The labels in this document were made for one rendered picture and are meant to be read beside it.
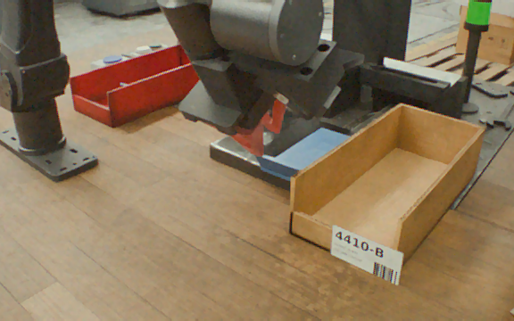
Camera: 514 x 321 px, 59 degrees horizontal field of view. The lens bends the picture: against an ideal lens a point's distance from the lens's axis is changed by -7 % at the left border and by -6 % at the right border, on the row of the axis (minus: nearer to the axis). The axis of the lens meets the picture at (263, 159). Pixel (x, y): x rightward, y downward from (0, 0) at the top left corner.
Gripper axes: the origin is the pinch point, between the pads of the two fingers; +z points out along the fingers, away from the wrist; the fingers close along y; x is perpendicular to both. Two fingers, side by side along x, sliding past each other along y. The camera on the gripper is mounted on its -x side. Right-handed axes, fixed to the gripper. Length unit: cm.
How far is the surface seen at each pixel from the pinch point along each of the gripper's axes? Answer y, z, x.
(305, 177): -1.5, 2.1, -5.6
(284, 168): 0.2, 5.7, -0.7
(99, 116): -2.0, 8.4, 34.9
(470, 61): 38.6, 21.9, -9.0
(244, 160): 0.5, 8.6, 6.6
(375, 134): 11.3, 10.2, -6.0
